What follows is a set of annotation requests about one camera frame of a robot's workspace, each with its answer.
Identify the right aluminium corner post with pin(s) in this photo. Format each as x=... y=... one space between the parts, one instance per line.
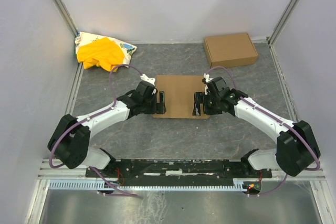
x=282 y=21

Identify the cardboard box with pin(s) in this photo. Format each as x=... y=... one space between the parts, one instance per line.
x=179 y=95
x=231 y=50

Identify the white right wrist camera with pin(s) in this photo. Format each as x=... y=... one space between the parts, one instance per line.
x=205 y=80

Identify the aluminium frame rail front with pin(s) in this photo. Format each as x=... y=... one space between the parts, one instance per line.
x=46 y=172

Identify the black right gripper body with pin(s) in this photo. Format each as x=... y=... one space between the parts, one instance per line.
x=203 y=104

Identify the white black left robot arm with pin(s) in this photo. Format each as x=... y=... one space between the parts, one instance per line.
x=71 y=138

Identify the left aluminium corner post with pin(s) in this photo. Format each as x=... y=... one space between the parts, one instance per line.
x=66 y=17

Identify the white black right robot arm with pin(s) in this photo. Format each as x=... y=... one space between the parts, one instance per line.
x=296 y=147

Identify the floral patterned cloth bag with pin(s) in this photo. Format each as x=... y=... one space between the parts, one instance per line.
x=85 y=38

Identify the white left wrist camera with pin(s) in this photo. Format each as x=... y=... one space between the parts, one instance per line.
x=144 y=77

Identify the yellow cloth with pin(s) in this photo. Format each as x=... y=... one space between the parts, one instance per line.
x=103 y=53

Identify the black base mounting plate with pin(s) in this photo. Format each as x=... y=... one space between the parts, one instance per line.
x=135 y=168

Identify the aluminium corner post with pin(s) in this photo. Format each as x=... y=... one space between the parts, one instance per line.
x=282 y=21
x=66 y=17

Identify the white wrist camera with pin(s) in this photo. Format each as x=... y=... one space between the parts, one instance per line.
x=144 y=77
x=205 y=80

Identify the folded closed cardboard box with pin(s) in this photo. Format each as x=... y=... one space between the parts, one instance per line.
x=231 y=50

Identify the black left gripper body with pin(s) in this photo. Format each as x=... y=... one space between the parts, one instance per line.
x=156 y=102

